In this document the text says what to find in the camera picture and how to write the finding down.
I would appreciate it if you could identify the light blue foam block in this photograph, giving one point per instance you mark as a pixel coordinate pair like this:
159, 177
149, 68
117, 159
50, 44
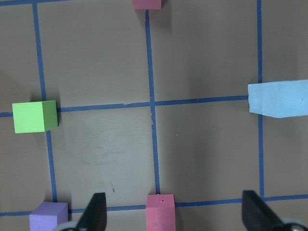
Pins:
279, 99

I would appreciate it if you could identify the green foam block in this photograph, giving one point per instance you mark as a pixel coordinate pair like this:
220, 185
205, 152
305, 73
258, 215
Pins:
34, 117

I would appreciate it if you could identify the purple foam block far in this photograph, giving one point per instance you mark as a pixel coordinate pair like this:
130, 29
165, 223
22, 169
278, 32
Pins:
47, 216

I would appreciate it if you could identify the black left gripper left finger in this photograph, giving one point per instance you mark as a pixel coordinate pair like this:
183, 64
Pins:
94, 217

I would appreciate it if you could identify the pink foam block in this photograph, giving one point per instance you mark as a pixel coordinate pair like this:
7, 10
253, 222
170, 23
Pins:
147, 4
160, 212

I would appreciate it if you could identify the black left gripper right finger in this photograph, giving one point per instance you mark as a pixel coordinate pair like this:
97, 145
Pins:
257, 216

